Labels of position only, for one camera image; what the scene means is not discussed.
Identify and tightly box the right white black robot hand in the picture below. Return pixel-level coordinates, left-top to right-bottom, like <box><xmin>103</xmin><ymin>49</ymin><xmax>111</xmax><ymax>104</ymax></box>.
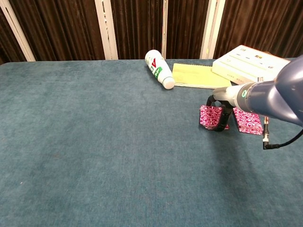
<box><xmin>205</xmin><ymin>85</ymin><xmax>240</xmax><ymax>132</ymax></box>

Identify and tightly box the pink patterned packet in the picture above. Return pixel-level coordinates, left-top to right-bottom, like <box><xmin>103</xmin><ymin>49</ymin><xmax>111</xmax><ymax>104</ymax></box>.
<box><xmin>232</xmin><ymin>106</ymin><xmax>264</xmax><ymax>136</ymax></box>
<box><xmin>198</xmin><ymin>105</ymin><xmax>230</xmax><ymax>131</ymax></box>

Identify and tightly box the thick white book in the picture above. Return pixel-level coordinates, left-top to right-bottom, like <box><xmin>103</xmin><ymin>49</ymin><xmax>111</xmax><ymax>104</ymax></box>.
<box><xmin>211</xmin><ymin>44</ymin><xmax>291</xmax><ymax>85</ymax></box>

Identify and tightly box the yellow spiral notepad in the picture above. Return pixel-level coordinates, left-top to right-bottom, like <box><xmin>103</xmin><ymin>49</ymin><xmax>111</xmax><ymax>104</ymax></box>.
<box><xmin>171</xmin><ymin>62</ymin><xmax>234</xmax><ymax>90</ymax></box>

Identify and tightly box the white plastic bottle green label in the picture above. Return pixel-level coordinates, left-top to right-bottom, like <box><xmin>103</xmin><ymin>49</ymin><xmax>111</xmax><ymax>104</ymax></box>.
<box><xmin>144</xmin><ymin>49</ymin><xmax>176</xmax><ymax>90</ymax></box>

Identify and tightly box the blue felt table cloth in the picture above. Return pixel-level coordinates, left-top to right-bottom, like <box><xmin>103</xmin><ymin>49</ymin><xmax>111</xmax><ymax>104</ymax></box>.
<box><xmin>0</xmin><ymin>58</ymin><xmax>303</xmax><ymax>227</ymax></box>

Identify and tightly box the black arm cable with connector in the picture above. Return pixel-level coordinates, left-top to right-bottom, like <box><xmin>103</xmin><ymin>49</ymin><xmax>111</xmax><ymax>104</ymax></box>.
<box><xmin>262</xmin><ymin>116</ymin><xmax>303</xmax><ymax>150</ymax></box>

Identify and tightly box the white frame post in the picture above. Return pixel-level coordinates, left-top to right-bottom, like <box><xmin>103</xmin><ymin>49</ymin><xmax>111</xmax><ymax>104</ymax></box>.
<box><xmin>94</xmin><ymin>0</ymin><xmax>118</xmax><ymax>60</ymax></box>
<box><xmin>0</xmin><ymin>0</ymin><xmax>36</xmax><ymax>62</ymax></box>
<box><xmin>161</xmin><ymin>0</ymin><xmax>169</xmax><ymax>60</ymax></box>
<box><xmin>200</xmin><ymin>0</ymin><xmax>225</xmax><ymax>60</ymax></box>

